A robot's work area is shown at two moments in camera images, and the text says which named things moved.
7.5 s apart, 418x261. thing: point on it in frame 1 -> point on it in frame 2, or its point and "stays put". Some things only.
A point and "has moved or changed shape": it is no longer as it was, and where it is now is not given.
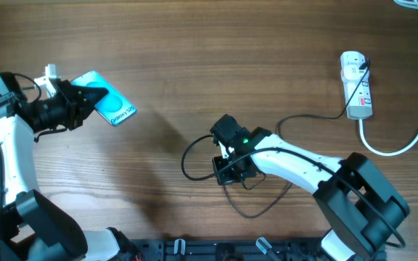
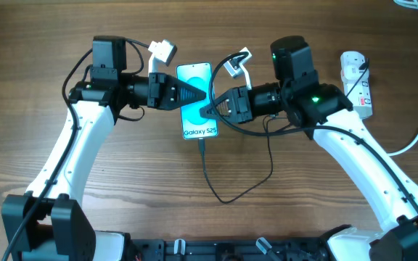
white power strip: x=357 y=86 stays put
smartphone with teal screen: x=112 y=106 has moved or changed shape
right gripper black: x=223 y=176 -> x=242 y=110
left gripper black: x=74 y=98 -> x=162 y=91
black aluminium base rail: x=223 y=249 stays put
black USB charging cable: x=280 y=122 -> x=268 y=122
